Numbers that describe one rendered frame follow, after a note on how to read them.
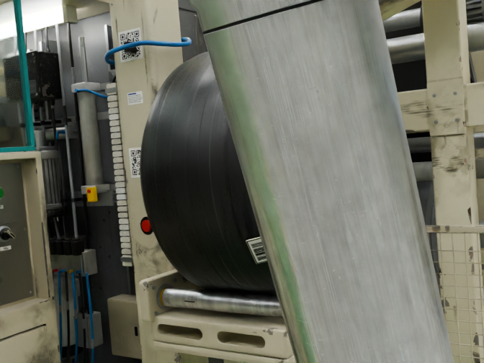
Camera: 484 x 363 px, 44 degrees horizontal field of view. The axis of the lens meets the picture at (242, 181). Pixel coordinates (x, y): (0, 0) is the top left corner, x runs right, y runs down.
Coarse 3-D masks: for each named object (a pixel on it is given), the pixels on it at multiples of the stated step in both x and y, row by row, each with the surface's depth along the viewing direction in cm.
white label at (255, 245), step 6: (246, 240) 114; (252, 240) 114; (258, 240) 114; (252, 246) 115; (258, 246) 115; (252, 252) 115; (258, 252) 115; (264, 252) 115; (258, 258) 116; (264, 258) 116
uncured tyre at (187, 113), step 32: (192, 64) 129; (160, 96) 126; (192, 96) 120; (160, 128) 121; (192, 128) 116; (224, 128) 113; (160, 160) 120; (192, 160) 115; (224, 160) 112; (160, 192) 120; (192, 192) 116; (224, 192) 112; (160, 224) 123; (192, 224) 118; (224, 224) 114; (256, 224) 114; (192, 256) 123; (224, 256) 118; (224, 288) 130; (256, 288) 124
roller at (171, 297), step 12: (168, 288) 140; (180, 288) 139; (168, 300) 138; (180, 300) 136; (192, 300) 134; (204, 300) 133; (216, 300) 131; (228, 300) 129; (240, 300) 128; (252, 300) 126; (264, 300) 125; (276, 300) 123; (228, 312) 131; (240, 312) 128; (252, 312) 126; (264, 312) 124; (276, 312) 123
